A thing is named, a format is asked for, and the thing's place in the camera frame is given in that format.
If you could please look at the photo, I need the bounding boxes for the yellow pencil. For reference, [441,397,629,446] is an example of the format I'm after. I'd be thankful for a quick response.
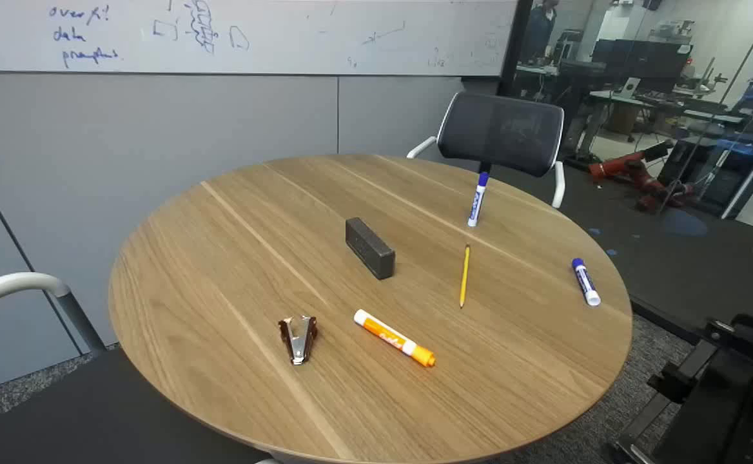
[458,242,474,308]

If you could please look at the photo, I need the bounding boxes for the black whiteboard eraser block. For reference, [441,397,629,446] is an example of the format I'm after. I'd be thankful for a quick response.
[344,213,397,282]

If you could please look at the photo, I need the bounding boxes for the orange marker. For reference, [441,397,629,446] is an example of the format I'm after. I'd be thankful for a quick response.
[352,305,439,370]

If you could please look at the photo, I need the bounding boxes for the upright purple whiteboard marker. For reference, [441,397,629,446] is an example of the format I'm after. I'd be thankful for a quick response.
[464,168,494,232]

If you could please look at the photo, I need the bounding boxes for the metal staple remover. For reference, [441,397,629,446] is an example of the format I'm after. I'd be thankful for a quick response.
[276,311,321,367]

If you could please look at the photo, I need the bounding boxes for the grey mesh back chair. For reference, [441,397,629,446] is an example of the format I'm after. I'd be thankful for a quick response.
[405,90,568,210]

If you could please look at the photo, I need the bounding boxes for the lying purple whiteboard marker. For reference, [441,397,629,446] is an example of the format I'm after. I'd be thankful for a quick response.
[571,254,605,308]

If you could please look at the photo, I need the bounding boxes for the black background office chair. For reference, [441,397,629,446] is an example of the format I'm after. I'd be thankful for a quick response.
[556,55,615,161]

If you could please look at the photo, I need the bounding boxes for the red machine on floor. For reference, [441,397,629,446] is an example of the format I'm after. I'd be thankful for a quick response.
[588,139,683,213]

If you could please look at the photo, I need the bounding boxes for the background desk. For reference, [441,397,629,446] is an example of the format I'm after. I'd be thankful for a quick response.
[588,83,751,133]

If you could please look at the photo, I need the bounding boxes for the black office chair white arms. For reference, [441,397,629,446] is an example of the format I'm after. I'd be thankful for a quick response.
[0,271,272,464]

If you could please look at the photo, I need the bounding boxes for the wall whiteboard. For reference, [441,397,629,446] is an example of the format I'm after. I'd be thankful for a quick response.
[0,0,522,76]

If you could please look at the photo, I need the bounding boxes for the black door frame post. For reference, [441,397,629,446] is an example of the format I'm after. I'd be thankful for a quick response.
[499,0,536,97]

